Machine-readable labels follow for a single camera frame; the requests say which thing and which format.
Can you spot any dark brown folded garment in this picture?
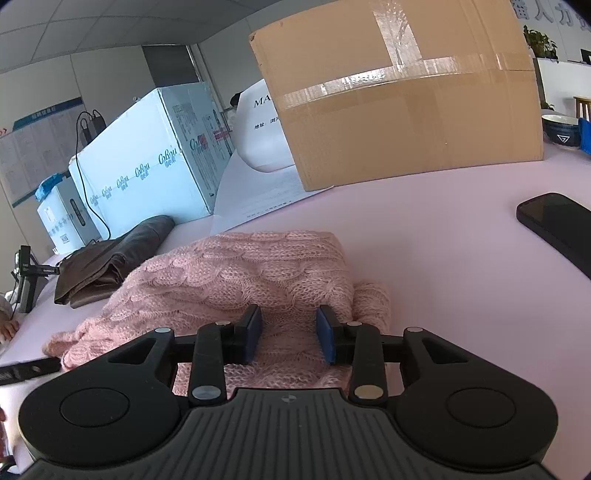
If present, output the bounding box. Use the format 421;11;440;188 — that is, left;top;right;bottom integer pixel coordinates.
54;215;176;309

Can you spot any wall poster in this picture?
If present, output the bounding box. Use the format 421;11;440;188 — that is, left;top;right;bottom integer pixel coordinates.
0;96;84;208

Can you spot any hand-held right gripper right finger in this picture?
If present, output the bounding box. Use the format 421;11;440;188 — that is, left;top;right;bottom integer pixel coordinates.
315;305;467;400

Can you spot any small white box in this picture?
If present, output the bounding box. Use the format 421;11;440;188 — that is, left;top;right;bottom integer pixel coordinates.
37;176;103;256

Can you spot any white paper bag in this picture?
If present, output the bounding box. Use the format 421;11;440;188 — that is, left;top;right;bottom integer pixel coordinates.
229;78;298;172

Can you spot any large white printed box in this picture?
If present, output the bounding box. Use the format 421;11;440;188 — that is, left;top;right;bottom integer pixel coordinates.
68;82;232;240

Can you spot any brown cardboard box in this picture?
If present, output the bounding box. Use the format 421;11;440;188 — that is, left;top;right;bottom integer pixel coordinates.
248;0;544;191

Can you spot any white paper sheet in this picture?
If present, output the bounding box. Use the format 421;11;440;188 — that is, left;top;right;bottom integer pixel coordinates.
210;150;334;236

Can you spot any green potted plant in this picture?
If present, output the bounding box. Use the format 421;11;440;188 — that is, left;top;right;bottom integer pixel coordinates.
523;25;558;60

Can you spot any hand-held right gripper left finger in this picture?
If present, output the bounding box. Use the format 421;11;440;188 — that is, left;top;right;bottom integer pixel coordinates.
107;305;264;407

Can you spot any dark blue bowl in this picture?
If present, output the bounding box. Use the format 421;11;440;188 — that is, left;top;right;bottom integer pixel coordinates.
541;114;581;147

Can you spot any black smartphone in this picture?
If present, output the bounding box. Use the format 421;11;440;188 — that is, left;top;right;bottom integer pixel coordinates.
516;193;591;281

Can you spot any black charger cable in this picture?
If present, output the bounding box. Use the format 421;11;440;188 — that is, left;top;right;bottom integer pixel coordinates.
75;109;112;241

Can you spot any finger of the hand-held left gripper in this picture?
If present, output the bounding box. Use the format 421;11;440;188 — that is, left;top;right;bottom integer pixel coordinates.
0;357;62;387

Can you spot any pink knitted sweater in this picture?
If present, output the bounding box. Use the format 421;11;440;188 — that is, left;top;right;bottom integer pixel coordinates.
44;231;392;398

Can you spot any black clamp stand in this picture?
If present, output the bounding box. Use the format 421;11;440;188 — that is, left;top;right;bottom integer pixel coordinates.
10;246;61;315

